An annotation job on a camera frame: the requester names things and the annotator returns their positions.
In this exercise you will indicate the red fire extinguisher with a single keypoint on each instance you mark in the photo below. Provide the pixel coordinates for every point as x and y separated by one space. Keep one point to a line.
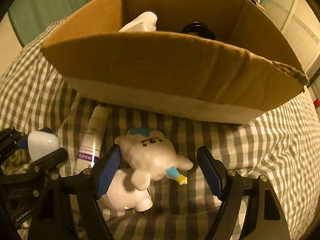
316 103

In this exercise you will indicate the white plush toy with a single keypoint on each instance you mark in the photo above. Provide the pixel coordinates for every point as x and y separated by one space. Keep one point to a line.
152 157

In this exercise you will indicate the white hair dryer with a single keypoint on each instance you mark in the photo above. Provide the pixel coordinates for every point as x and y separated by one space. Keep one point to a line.
122 195

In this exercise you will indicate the white sock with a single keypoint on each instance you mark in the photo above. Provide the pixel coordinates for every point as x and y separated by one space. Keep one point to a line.
145 22

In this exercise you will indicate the white cosmetic tube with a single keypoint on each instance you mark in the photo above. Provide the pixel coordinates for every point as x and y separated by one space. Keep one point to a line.
91 144

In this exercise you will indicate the large green curtain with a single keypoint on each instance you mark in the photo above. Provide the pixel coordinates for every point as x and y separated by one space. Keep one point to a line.
29 18

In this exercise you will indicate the grey checkered bedspread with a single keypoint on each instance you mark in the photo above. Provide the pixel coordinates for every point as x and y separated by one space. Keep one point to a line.
282 144

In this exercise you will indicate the black camera lens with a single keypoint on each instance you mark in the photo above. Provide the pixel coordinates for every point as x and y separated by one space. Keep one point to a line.
198 29

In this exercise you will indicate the open cardboard box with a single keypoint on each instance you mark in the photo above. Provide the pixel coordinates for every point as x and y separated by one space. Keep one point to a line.
248 70

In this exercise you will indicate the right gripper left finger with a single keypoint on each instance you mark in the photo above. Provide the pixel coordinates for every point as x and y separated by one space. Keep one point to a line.
53 218

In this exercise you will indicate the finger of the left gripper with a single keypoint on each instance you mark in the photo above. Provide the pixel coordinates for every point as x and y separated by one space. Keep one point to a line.
47 164
35 139

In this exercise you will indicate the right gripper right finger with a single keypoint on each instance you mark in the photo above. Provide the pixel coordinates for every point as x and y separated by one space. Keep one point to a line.
264 218

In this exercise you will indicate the white louvered wardrobe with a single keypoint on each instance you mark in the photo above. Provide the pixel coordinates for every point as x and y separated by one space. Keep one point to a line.
299 25

